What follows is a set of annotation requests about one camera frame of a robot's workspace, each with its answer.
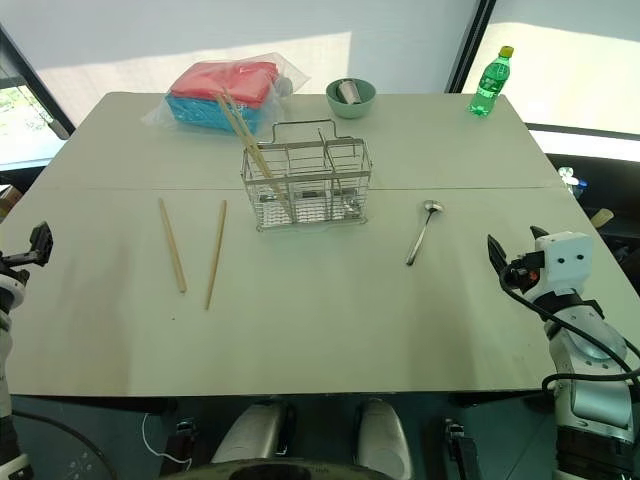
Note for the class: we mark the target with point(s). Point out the black window frame post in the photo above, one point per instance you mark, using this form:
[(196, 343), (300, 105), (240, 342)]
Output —
[(35, 85), (470, 45)]

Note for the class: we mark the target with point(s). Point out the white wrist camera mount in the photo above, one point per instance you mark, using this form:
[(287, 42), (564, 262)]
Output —
[(11, 290), (565, 260)]

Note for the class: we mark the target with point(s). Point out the green bowl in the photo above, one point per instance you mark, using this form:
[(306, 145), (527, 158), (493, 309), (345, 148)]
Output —
[(351, 110)]

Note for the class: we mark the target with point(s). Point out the brown cardboard box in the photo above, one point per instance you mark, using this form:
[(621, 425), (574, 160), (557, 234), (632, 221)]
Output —
[(9, 200)]

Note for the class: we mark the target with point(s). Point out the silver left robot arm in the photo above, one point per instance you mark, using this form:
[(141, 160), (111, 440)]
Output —
[(7, 350)]

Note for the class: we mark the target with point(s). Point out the green plastic soda bottle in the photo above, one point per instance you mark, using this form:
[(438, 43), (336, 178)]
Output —
[(487, 85)]

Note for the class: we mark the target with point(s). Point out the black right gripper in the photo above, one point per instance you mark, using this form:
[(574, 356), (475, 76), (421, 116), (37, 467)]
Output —
[(522, 277)]

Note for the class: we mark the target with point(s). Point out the black table leg bracket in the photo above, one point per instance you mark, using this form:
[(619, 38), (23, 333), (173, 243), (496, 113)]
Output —
[(457, 445), (185, 440)]

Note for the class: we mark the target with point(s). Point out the dark round floor disc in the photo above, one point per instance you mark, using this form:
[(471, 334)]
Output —
[(55, 450)]

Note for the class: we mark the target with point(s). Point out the white rounded robot leg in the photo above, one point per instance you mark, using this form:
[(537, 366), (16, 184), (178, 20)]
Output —
[(255, 430), (382, 435)]

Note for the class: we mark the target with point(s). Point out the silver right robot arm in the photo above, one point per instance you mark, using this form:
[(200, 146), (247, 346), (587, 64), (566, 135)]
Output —
[(590, 400)]

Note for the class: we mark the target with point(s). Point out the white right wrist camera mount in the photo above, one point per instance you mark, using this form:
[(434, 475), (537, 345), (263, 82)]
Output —
[(565, 260)]

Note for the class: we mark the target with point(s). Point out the white and blue small object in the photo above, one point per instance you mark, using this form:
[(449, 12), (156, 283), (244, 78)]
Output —
[(572, 181)]

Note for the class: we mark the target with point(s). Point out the red folded cloth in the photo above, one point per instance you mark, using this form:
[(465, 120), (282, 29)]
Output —
[(220, 80)]

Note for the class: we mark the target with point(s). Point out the dark rounded shape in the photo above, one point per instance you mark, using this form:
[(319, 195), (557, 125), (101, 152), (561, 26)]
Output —
[(300, 472)]

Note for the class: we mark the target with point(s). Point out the clear plastic bag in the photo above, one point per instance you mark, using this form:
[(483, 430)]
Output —
[(295, 75)]

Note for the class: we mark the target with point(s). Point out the small metal cup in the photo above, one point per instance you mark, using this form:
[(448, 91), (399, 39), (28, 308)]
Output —
[(348, 92)]

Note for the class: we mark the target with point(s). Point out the metal spoon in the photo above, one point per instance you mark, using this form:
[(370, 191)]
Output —
[(432, 207)]

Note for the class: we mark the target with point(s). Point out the wooden chopstick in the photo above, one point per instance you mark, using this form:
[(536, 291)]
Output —
[(235, 117), (216, 255), (240, 112), (172, 245)]

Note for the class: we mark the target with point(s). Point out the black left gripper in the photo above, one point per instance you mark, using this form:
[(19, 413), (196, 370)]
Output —
[(17, 259)]

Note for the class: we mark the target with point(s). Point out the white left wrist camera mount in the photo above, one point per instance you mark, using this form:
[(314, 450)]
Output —
[(11, 290)]

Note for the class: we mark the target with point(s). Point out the blue folded cloth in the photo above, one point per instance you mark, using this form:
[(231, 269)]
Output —
[(200, 112)]

